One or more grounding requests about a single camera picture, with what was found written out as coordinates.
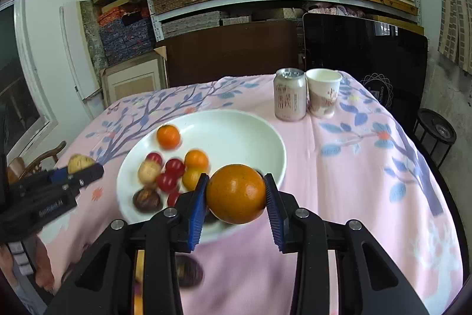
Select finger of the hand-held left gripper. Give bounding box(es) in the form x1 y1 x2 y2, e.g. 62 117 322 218
18 167 71 192
55 164 105 195

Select light wooden picture frame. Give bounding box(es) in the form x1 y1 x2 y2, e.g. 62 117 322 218
100 46 168 108

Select silver beverage can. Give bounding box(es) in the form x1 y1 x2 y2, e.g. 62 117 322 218
273 68 307 122

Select black round stool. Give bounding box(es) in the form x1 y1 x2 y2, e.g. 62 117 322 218
413 108 457 168

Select printed paper cup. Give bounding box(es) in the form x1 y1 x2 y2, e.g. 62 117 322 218
306 68 343 119

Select person's left hand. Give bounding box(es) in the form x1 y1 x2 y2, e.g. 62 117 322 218
35 237 56 290

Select yellow orange citrus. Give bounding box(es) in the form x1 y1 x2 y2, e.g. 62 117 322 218
182 167 203 191

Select person's left forearm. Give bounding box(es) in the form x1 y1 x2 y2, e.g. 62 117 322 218
0 278 41 315

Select black glossy panel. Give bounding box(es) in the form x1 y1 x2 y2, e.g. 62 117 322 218
302 13 428 116

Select hanging cardboard sheets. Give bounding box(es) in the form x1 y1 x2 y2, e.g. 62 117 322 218
437 0 472 76

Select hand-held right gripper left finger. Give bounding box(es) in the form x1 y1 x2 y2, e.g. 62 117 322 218
44 173 210 315

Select small pale yellow fruit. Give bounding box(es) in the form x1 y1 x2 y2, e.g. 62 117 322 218
137 160 162 186

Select pink printed blanket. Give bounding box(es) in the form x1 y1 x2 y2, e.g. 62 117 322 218
39 71 463 315

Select white framed window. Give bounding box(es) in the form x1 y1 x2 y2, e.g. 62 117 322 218
0 0 59 168

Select wooden chair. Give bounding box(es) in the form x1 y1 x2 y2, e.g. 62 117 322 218
7 141 67 183

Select small mandarin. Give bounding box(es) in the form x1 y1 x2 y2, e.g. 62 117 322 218
156 124 181 149

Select small orange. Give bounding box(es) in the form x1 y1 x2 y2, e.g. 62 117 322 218
183 149 210 172

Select white oval plate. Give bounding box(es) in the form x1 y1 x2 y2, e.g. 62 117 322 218
116 109 287 246

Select small speckled tan fruit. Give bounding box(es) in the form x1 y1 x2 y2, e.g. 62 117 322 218
67 154 97 174

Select pale yellow apple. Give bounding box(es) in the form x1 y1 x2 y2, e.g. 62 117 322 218
135 250 145 282

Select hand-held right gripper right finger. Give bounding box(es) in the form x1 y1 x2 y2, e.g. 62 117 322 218
263 173 421 315

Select dark brown wooden board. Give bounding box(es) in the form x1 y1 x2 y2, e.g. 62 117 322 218
157 20 299 89

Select white leaning board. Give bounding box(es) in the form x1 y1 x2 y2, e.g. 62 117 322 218
60 1 107 111

